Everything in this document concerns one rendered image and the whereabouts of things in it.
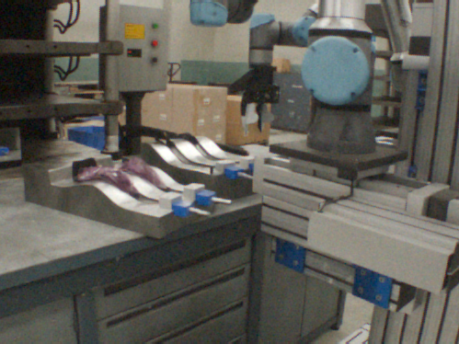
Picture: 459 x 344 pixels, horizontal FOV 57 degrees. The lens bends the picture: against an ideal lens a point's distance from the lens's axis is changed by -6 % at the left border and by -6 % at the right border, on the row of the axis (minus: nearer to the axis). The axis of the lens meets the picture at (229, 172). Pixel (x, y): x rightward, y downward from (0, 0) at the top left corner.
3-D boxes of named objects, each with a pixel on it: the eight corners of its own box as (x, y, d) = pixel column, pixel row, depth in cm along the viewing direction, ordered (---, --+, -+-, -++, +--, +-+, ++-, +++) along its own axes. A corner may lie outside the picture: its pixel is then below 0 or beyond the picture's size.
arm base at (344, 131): (387, 150, 96) (392, 105, 93) (351, 156, 86) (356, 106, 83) (331, 139, 106) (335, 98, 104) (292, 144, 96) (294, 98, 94)
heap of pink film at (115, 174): (173, 186, 127) (173, 159, 125) (133, 201, 112) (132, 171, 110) (106, 173, 139) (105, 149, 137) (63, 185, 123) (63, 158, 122)
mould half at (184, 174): (269, 189, 149) (272, 150, 146) (212, 205, 131) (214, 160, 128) (176, 163, 183) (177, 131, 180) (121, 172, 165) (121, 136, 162)
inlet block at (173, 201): (214, 222, 109) (215, 200, 107) (204, 228, 104) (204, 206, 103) (170, 212, 114) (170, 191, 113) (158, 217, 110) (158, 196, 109)
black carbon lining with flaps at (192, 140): (246, 168, 147) (246, 140, 145) (210, 176, 136) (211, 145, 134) (178, 152, 171) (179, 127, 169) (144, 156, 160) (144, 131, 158)
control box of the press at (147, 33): (170, 289, 241) (174, 8, 207) (123, 306, 220) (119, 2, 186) (147, 275, 256) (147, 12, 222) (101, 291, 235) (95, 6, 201)
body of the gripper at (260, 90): (262, 106, 130) (265, 64, 127) (241, 103, 136) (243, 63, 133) (279, 105, 136) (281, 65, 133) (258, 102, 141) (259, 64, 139)
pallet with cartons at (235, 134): (269, 148, 677) (272, 98, 660) (238, 155, 612) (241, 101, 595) (207, 138, 745) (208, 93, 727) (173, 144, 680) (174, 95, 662)
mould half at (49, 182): (213, 210, 126) (215, 172, 124) (159, 238, 104) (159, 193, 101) (86, 182, 149) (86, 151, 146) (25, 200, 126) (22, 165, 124)
